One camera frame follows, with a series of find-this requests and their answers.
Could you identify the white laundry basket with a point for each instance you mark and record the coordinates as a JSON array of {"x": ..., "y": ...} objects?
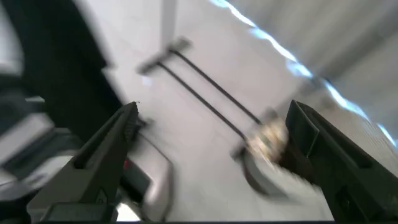
[{"x": 264, "y": 180}]

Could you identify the cream printed garment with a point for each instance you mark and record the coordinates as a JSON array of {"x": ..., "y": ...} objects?
[{"x": 267, "y": 140}]

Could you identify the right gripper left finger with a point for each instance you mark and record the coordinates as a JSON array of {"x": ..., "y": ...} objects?
[{"x": 93, "y": 177}]

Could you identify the black garment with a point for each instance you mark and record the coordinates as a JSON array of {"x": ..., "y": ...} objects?
[{"x": 62, "y": 62}]

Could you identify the black clothes rack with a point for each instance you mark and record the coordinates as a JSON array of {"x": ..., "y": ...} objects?
[{"x": 205, "y": 102}]

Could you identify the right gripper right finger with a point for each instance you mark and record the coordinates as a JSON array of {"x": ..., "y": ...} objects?
[{"x": 345, "y": 177}]

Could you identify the white curtain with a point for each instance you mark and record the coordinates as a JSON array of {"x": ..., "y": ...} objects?
[{"x": 342, "y": 37}]

